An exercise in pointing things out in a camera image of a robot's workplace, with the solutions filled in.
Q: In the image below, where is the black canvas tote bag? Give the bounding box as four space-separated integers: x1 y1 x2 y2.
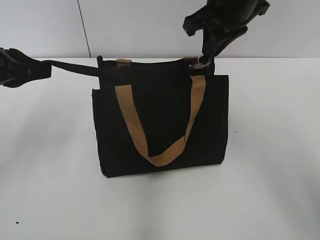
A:
92 56 229 178

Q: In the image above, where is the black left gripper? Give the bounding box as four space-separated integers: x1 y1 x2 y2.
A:
0 48 52 88

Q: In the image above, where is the black shoulder strap with clasp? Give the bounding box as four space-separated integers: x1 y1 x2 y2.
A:
41 59 101 76

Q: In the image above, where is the tan front bag handle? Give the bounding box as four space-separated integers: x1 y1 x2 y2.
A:
114 74 207 167

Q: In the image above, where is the tan bag handle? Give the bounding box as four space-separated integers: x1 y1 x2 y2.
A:
114 74 207 167
116 56 198 68

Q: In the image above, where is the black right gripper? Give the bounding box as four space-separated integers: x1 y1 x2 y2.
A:
182 0 270 64

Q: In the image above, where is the tan rear bag handle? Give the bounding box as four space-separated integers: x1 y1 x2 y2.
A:
116 56 198 68

